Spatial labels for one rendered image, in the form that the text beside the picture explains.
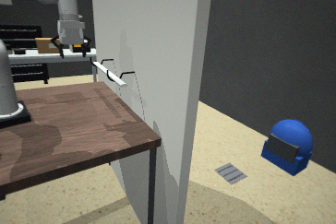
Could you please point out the white long bar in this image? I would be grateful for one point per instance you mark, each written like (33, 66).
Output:
(116, 79)

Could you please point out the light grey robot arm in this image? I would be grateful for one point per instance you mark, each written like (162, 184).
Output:
(9, 106)

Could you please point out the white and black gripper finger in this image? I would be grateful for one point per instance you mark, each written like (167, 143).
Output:
(84, 47)
(58, 46)

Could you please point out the grey wall panel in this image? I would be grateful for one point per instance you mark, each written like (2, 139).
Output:
(163, 43)

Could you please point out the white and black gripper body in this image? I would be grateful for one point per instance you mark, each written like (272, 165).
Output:
(70, 36)

